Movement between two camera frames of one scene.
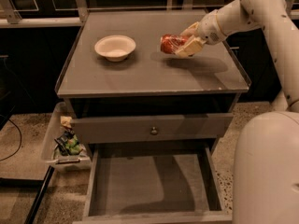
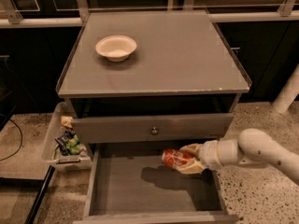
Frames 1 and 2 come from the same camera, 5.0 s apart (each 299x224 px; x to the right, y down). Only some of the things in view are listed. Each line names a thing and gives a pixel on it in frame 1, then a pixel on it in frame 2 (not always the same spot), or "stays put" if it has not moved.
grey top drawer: (152, 128) stays put
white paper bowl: (115, 48) stays put
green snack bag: (69, 144) stays put
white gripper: (208, 28) → (207, 154)
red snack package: (171, 43) → (175, 158)
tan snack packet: (65, 120) stays put
